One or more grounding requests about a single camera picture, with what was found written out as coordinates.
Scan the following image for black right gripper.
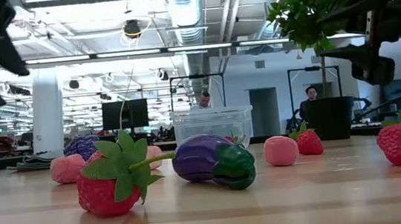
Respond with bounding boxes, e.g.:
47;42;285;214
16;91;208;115
313;0;401;92

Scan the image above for purple toy grapes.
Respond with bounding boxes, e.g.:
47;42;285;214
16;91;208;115
62;134;102;163

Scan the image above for clear plastic tupperware container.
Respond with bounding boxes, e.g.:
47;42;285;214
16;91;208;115
169;103;257;157

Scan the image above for white building column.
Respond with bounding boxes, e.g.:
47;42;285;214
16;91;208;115
25;66;70;157

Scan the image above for green plant in black pot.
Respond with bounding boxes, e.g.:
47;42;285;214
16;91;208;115
265;0;378;146

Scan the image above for grey folded cloth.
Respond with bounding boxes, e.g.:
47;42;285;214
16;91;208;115
5;151;66;174

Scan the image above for pink toy peach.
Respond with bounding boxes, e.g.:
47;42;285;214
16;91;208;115
145;145;166;171
262;134;301;168
48;153;88;186

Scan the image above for overhead light bar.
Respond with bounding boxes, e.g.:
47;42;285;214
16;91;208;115
0;23;365;75

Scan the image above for black background monitor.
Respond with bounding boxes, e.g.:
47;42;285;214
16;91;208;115
100;97;151;133

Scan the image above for red strawberry long green stem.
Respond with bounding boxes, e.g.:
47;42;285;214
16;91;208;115
71;125;183;221

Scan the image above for purple toy eggplant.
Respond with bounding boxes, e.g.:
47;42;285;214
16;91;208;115
169;128;258;197

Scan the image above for black background rig frame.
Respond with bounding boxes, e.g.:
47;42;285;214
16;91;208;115
287;62;344;103
168;71;227;113

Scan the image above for black cable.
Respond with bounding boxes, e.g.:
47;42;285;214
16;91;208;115
346;75;401;123

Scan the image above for black overhead camera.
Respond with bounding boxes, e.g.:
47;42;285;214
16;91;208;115
123;19;143;40

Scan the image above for silver ventilation duct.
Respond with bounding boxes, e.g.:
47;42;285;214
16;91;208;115
163;0;215;97

